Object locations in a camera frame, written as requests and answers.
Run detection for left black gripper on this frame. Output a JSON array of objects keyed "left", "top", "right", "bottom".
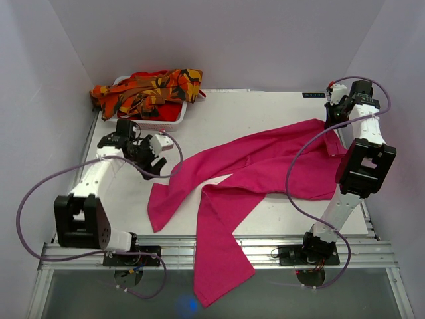
[{"left": 128, "top": 135, "right": 167, "bottom": 181}]

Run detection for pink trousers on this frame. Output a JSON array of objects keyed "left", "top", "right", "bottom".
[{"left": 147, "top": 119, "right": 346, "bottom": 307}]

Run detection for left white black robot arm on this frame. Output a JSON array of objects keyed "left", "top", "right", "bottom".
[{"left": 54, "top": 120, "right": 174, "bottom": 266}]

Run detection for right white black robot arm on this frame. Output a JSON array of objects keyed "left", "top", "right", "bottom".
[{"left": 299, "top": 78, "right": 396, "bottom": 264}]

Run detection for orange camouflage trousers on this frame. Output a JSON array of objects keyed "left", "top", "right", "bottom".
[{"left": 90, "top": 68, "right": 205, "bottom": 122}]

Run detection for blue label sticker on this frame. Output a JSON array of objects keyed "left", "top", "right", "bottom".
[{"left": 302, "top": 92, "right": 325, "bottom": 98}]

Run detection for white plastic basket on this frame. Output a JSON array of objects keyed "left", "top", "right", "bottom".
[{"left": 107, "top": 76, "right": 187, "bottom": 132}]

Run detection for red garment in basket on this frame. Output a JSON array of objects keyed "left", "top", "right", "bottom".
[{"left": 116, "top": 70, "right": 184, "bottom": 121}]

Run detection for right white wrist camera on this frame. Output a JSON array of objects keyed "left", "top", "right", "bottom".
[{"left": 327, "top": 82, "right": 348, "bottom": 106}]

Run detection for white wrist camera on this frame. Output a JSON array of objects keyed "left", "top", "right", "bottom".
[
  {"left": 327, "top": 82, "right": 348, "bottom": 106},
  {"left": 149, "top": 133, "right": 174, "bottom": 156}
]

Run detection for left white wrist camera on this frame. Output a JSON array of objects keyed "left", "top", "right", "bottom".
[{"left": 149, "top": 133, "right": 174, "bottom": 156}]

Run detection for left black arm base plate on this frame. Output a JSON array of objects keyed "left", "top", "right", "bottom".
[{"left": 102, "top": 245, "right": 162, "bottom": 268}]

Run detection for aluminium front rail frame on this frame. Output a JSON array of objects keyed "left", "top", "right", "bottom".
[{"left": 27, "top": 234, "right": 415, "bottom": 318}]

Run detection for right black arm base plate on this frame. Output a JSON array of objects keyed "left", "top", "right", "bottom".
[{"left": 278, "top": 244, "right": 340, "bottom": 266}]

